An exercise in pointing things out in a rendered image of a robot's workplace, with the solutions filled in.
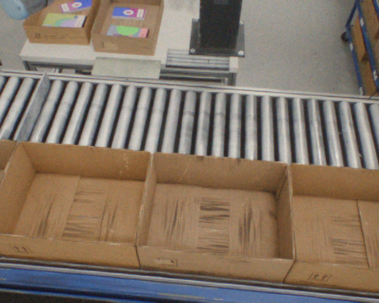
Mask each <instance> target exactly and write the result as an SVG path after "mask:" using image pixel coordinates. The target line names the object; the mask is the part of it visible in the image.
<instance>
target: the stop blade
mask: <svg viewBox="0 0 379 303"><path fill-rule="evenodd" d="M51 86H52V85H51V82H50V79H49V77H48V74H47V73H46V71H44V74H43V76H42V78H41V80H40V83H39V85H38V87H37V89H36V92H35V94H34V96H33V99H32V102H31V104H30V106H29V108H28V110H27V113H26V115H25V118H24V120H23V121H22V122H21V125H20V128H19V130H18V132H17V135H16V137H15V141H17V142H18V143H20V142H21V141H29V140H30V137H31V135H32V133H33V129H34V127H35V124H36V122H37V119H38V118H39V115H40V112H41V110H42V108H43V105H44V104H45V101H46V99H47V96H48V94H49V91H50V89H51Z"/></svg>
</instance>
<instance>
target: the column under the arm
mask: <svg viewBox="0 0 379 303"><path fill-rule="evenodd" d="M242 1H243V0H200V16H199V19H198V18H193V19H192V24H191V32H190V39H189V51H188V54H194V55H206V56H230V57H245V48H244V21H240V16H241V6H242Z"/></svg>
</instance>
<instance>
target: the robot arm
mask: <svg viewBox="0 0 379 303"><path fill-rule="evenodd" d="M54 1H55V0H0V3H1V6H2V8H3V10H4V12H5V13H6V14H7V15H8V16H9V17H11V18H13V19H15V20H23V19H25V18H28V17H29V16H31V15H32V14H35V13H37V12H39V11H41V10H43V9H44V8H46V7H48V6H50V5H52V4H53V3H54Z"/></svg>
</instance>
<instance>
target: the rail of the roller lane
mask: <svg viewBox="0 0 379 303"><path fill-rule="evenodd" d="M2 70H3V72H0V75H1V76H3V78H5V79H6V80H7V83H8V81H9V79H10V78H11V77H17V78H18V79H19V80H20V81H21V84H22V83H23V80H24V79H25V78H31V79H33V80H34V81H35V86H34V89H35V87H36V86H37V83H38V81H39V80H40V79H41V78H42V76H43V74H44V73H41V72H38V71H23V70H14V69H2ZM47 74H48V77H49V79H50V82H51V85H52V84H53V82H54V81H55V80H60V81H62V82H63V83H64V88H63V92H64V91H65V89H66V86H67V84H68V82H70V81H75V82H77V83H78V84H79V89H78V92H77V93H79V92H80V90H81V87H82V84H83V83H84V82H89V83H91V84H92V85H93V88H94V89H93V91H92V94H95V91H96V89H97V85H98V84H99V83H104V84H106V85H107V86H108V88H109V89H108V92H107V95H110V92H111V88H112V86H113V85H120V86H122V88H123V93H122V95H121V96H122V97H125V94H126V89H127V87H128V86H130V85H133V86H135V87H137V89H138V93H137V96H136V97H137V98H140V93H141V89H142V88H143V87H144V86H147V87H150V88H151V89H152V97H151V98H152V99H154V97H155V91H156V90H158V88H165V90H167V99H166V100H170V96H171V92H172V90H175V89H177V90H180V91H181V93H182V97H181V101H184V99H185V93H186V92H187V91H189V90H192V91H195V92H196V93H197V99H196V102H200V95H201V94H202V93H203V92H210V93H211V95H212V102H211V104H214V103H215V96H216V94H217V93H225V95H226V97H227V98H226V104H228V105H229V104H231V96H232V95H233V94H240V96H242V105H245V98H246V97H247V96H248V95H254V96H255V97H256V106H257V107H260V99H261V98H262V97H264V96H269V97H271V98H272V108H276V107H275V101H276V100H277V98H279V97H284V98H286V99H287V109H291V101H292V100H293V99H295V98H300V99H301V100H302V101H303V110H306V102H307V101H308V100H309V99H312V98H313V99H317V101H318V105H319V111H322V103H323V101H325V100H332V101H333V102H334V107H335V112H338V110H337V105H338V104H339V102H341V101H346V102H348V103H349V107H350V111H351V114H353V113H354V112H353V106H354V104H355V103H358V102H362V103H364V104H365V108H366V113H367V115H369V114H370V113H368V107H369V106H370V105H371V104H379V97H371V96H362V95H345V94H336V93H318V92H302V91H292V90H289V91H282V90H275V89H266V88H249V87H240V86H223V85H206V84H197V83H180V82H171V81H154V80H137V79H128V78H111V77H101V76H84V75H79V76H77V75H74V74H58V73H47ZM7 83H6V85H7ZM21 84H20V86H19V88H20V87H21ZM6 85H5V86H4V87H6ZM370 97H371V98H370Z"/></svg>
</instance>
